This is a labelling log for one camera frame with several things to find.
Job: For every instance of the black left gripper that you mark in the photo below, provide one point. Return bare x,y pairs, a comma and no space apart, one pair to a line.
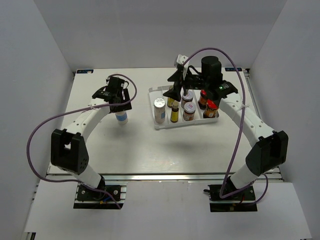
122,107

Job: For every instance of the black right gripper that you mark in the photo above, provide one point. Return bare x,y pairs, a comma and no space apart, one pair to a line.
174,93

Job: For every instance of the silver-lid salt jar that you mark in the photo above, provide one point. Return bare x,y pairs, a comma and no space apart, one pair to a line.
122,117
159,110

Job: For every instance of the yellow bottle front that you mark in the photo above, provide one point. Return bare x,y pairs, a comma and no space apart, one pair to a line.
169,99

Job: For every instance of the yellow bottle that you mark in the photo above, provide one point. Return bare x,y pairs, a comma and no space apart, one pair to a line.
174,117
169,99

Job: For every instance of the white-lid sauce jar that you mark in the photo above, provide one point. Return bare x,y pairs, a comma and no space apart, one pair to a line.
187,98
189,110

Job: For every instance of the silver-lid salt jar front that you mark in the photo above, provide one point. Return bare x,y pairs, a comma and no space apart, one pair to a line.
159,110

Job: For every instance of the red-lid chili sauce jar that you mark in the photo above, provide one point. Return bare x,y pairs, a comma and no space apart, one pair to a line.
202,102

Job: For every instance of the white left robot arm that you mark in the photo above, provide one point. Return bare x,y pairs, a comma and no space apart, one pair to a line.
68,150

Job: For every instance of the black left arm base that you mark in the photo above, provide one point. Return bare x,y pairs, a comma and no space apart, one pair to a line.
92,200

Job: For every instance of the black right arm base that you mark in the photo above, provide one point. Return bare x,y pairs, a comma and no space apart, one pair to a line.
240,202

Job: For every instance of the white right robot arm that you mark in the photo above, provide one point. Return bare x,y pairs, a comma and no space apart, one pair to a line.
268,147

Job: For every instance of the white divided organizer tray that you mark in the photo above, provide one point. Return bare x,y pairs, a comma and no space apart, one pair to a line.
157,93

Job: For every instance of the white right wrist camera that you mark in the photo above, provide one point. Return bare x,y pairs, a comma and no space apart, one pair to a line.
182,63

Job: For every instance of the aluminium table rail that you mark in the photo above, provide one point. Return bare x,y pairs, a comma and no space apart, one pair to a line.
139,151

